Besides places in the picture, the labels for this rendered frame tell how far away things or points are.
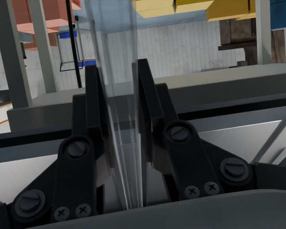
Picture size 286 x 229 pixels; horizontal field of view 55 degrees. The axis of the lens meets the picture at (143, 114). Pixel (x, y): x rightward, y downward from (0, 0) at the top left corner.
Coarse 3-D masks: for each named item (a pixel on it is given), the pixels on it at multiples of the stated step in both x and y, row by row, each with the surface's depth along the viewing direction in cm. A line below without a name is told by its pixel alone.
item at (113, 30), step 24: (96, 0) 7; (120, 0) 7; (96, 24) 8; (120, 24) 8; (96, 48) 9; (120, 48) 9; (120, 72) 10; (120, 96) 11; (120, 120) 12; (120, 144) 14; (120, 168) 16
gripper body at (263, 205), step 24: (240, 192) 8; (264, 192) 7; (96, 216) 7; (120, 216) 7; (144, 216) 7; (168, 216) 7; (192, 216) 7; (216, 216) 7; (240, 216) 7; (264, 216) 7
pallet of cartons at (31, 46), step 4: (52, 36) 630; (52, 40) 627; (24, 44) 606; (28, 44) 606; (32, 44) 606; (36, 44) 606; (52, 44) 625; (56, 44) 649; (24, 48) 608; (28, 48) 608; (32, 48) 618; (36, 48) 631
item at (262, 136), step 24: (264, 96) 23; (192, 120) 17; (216, 120) 17; (240, 120) 17; (264, 120) 17; (0, 144) 22; (24, 144) 16; (48, 144) 16; (216, 144) 18; (240, 144) 19; (264, 144) 20; (0, 168) 16; (24, 168) 17; (144, 168) 19; (0, 192) 19; (120, 192) 22; (144, 192) 23
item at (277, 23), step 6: (270, 0) 312; (276, 0) 307; (282, 0) 304; (270, 6) 313; (276, 6) 308; (282, 6) 305; (270, 12) 314; (276, 12) 309; (282, 12) 306; (270, 18) 316; (276, 18) 311; (282, 18) 308; (276, 24) 312; (282, 24) 309
